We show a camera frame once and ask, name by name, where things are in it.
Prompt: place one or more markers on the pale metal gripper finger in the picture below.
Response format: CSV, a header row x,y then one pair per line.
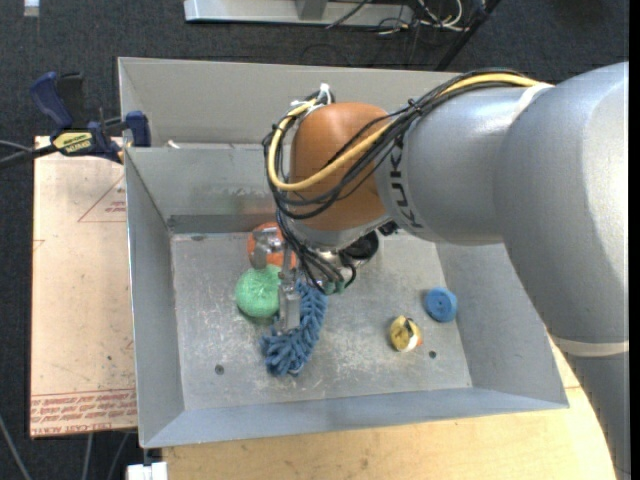
x,y
289,305
260,253

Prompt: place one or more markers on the orange ball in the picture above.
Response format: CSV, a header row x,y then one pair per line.
x,y
276,259

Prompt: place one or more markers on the green ball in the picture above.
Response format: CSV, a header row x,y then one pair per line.
x,y
257,292

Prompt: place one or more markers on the blue shaggy cloth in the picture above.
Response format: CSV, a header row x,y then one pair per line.
x,y
300,343

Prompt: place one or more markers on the grey metal bin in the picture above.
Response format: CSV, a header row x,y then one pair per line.
x,y
350,363

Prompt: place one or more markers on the yellow and white toy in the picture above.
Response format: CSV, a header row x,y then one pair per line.
x,y
404,334

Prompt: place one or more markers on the blue round disc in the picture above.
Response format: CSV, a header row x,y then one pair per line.
x,y
440,304

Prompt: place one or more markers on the brown cardboard board, red print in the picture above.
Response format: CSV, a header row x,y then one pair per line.
x,y
80,293

